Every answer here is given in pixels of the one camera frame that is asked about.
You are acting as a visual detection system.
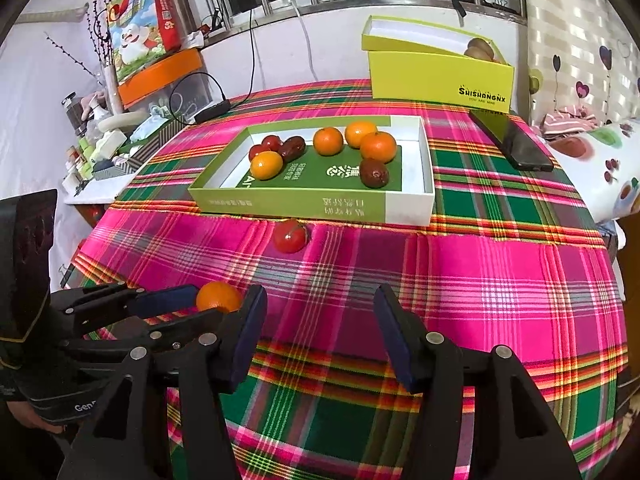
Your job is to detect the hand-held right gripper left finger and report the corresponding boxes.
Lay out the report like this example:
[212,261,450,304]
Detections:
[57,284,269,480]

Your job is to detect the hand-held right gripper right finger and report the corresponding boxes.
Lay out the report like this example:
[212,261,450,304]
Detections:
[373,283,583,480]

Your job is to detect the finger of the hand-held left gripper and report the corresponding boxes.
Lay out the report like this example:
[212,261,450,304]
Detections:
[60,309,232,376]
[50,282,201,333]

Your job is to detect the small orange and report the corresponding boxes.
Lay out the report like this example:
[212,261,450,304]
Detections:
[345,120,378,149]
[196,281,244,313]

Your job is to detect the red tomato with green stem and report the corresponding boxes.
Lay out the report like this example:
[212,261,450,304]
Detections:
[273,219,309,254]

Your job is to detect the yellow orange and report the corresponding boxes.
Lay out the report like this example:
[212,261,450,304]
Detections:
[250,151,284,181]

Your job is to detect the large brown jujube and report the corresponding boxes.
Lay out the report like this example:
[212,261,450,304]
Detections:
[360,158,391,189]

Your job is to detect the shallow green cardboard box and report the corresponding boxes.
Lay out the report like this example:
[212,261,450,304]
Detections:
[187,115,436,227]

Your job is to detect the dark red jujube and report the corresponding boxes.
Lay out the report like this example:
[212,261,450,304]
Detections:
[279,136,307,163]

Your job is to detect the large orange with stem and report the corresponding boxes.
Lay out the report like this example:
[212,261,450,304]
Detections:
[360,131,398,164]

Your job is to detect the round orange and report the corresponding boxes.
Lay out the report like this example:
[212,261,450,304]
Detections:
[313,127,345,156]

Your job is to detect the person's left hand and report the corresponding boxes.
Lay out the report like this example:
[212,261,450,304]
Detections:
[0,399,66,435]

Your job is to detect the pink green plaid tablecloth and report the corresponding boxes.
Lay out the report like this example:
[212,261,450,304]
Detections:
[70,79,631,480]

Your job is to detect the striped tissue box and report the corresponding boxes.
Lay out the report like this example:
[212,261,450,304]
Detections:
[92,125,176,181]

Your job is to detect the glass jar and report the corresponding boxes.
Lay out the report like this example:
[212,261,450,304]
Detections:
[62,92,88,136]

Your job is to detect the white vase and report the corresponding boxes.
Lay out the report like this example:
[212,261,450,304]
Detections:
[100,62,126,116]

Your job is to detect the clear plastic container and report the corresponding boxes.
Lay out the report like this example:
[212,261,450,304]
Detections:
[125,72,213,126]

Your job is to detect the orange box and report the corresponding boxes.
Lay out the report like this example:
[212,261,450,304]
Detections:
[117,49,204,109]

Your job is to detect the black smartphone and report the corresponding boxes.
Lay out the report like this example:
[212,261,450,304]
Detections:
[469,109,555,172]

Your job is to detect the bare budding branches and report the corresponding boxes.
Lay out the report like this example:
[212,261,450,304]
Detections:
[45,0,131,81]

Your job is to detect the red cartoon gift box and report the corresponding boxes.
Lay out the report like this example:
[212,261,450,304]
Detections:
[105,0,183,83]

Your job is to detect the yellow-green cardboard box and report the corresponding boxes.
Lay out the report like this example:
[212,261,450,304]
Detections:
[361,15,516,114]

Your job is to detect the white fruit print pillow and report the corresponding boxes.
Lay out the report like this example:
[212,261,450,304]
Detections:
[547,117,640,221]

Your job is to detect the pink striped cloth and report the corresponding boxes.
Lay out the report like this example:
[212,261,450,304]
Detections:
[542,105,598,136]

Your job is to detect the brown kiwi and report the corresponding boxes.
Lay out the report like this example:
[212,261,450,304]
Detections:
[463,37,501,61]

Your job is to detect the heart print curtain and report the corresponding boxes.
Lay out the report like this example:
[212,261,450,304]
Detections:
[520,0,640,126]

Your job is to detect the black power adapter with cable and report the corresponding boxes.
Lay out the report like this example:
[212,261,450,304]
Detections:
[170,7,258,123]

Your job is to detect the white cable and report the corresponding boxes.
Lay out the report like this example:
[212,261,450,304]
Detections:
[292,0,316,71]

